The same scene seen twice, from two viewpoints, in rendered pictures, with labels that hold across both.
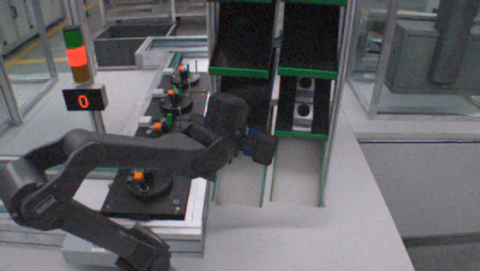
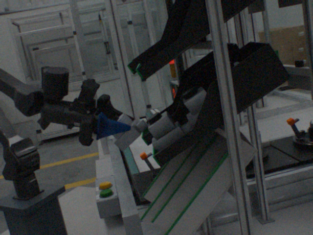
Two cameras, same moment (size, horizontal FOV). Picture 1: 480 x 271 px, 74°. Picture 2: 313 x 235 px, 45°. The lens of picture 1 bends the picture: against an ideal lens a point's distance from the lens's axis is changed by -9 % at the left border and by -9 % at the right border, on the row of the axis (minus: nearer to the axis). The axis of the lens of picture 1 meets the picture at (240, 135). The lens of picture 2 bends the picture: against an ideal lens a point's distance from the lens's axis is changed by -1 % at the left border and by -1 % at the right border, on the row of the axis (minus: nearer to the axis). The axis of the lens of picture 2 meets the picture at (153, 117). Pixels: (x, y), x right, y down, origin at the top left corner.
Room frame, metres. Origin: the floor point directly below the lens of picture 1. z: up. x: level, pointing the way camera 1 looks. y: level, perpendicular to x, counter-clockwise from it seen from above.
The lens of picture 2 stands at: (0.61, -0.87, 1.42)
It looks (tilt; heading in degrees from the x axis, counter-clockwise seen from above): 12 degrees down; 82
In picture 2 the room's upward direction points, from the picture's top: 11 degrees counter-clockwise
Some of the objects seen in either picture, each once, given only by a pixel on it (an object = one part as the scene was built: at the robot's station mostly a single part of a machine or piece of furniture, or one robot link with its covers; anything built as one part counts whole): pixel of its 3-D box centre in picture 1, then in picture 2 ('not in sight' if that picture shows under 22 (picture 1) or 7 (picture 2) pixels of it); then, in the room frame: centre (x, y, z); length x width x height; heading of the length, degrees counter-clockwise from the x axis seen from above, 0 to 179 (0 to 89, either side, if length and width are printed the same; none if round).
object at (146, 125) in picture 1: (164, 127); (245, 147); (1.04, 0.27, 1.01); 0.24 x 0.24 x 0.13; 0
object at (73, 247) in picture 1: (104, 248); (107, 195); (0.57, 0.36, 0.93); 0.21 x 0.07 x 0.06; 90
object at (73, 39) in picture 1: (73, 38); not in sight; (0.91, 0.46, 1.38); 0.05 x 0.05 x 0.05
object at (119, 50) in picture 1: (137, 44); not in sight; (2.84, 0.87, 0.73); 0.62 x 0.42 x 0.23; 90
